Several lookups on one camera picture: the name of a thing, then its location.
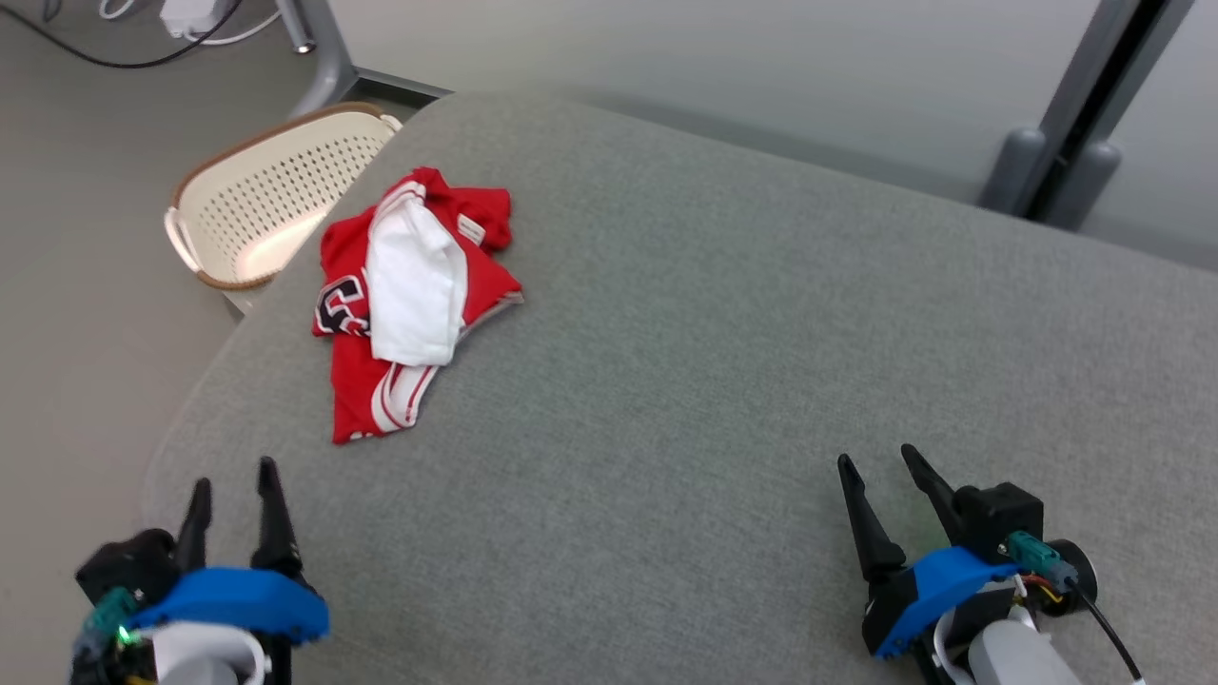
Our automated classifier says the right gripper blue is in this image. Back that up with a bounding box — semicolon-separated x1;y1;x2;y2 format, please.
837;443;1024;660

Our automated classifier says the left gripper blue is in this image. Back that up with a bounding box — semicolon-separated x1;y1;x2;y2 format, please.
127;457;332;685

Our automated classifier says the red jersey with white sleeves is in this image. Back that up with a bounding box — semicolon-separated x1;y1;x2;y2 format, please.
312;166;525;446

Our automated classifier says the cream perforated laundry basket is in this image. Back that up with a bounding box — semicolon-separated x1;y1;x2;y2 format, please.
164;102;404;291

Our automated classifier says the white power adapter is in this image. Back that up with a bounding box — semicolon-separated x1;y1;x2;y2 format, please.
159;0;235;40

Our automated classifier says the right arm cable teal plug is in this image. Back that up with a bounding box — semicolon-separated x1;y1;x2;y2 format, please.
1004;531;1148;685

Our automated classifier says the arm cable teal plug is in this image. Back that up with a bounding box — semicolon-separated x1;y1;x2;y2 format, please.
1004;531;1148;685
71;587;142;667

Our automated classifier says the left arm cable teal plug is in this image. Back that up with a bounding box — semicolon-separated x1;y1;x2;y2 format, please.
71;587;142;667

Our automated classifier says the grey wall post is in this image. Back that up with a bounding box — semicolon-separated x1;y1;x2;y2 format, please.
977;0;1196;233

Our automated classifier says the black floor cable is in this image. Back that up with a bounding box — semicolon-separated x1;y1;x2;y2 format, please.
0;0;245;70

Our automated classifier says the white floor cable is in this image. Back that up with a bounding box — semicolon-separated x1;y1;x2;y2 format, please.
198;8;284;48

